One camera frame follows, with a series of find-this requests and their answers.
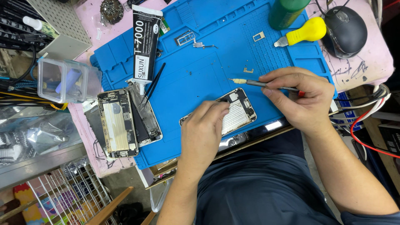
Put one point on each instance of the blue silicone repair mat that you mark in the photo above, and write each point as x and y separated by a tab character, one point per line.
200	62

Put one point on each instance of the clear plastic container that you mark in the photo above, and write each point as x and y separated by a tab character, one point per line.
64	80

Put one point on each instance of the black tweezers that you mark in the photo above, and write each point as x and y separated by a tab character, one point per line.
153	84

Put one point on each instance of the person's left hand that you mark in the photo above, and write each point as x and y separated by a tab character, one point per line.
200	137

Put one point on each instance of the green bottle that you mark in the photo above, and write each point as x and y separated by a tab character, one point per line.
286	12

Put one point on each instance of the silver metal bracket frame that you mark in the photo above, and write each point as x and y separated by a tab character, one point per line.
185	37

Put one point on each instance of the small metal flex part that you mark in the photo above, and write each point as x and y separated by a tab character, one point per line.
201	45

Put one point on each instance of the purple battery cell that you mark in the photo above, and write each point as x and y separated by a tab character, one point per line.
68	80

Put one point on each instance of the wooden chair frame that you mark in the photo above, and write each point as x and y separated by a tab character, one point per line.
115	209

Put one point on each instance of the green circuit chip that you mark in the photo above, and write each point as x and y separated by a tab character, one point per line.
164	27

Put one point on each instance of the grey precision screwdriver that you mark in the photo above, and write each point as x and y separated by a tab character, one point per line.
256	83

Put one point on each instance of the black phone screen panel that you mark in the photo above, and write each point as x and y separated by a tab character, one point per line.
93	125

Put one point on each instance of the silver sim tray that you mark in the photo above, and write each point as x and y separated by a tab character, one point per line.
258	36

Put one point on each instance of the clear plastic bags heap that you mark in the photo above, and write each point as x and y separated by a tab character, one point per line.
34	134

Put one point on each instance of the pink table cover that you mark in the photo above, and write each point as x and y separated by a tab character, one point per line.
368	59

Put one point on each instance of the white phone chassis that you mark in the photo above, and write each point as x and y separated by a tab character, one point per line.
239	112

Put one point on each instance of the person's right hand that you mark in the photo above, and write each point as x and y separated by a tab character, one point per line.
301	100

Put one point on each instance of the silver phone frame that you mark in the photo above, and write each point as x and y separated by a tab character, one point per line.
147	118

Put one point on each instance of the black computer mouse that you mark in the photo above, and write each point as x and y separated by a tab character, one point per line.
345	31

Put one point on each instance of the bag of small screws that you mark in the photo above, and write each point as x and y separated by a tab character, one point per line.
111	11

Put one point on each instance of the small gold metal clip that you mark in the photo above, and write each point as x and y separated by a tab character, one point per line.
248	70

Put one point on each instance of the gold opened phone body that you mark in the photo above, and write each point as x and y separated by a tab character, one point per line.
118	123

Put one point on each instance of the person's dark blue clothing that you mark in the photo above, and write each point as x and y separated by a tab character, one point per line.
265	184

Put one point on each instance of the black glue tube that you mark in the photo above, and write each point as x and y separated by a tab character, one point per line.
145	43

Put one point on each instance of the beige pegboard organizer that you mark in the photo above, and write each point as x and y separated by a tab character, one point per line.
67	31

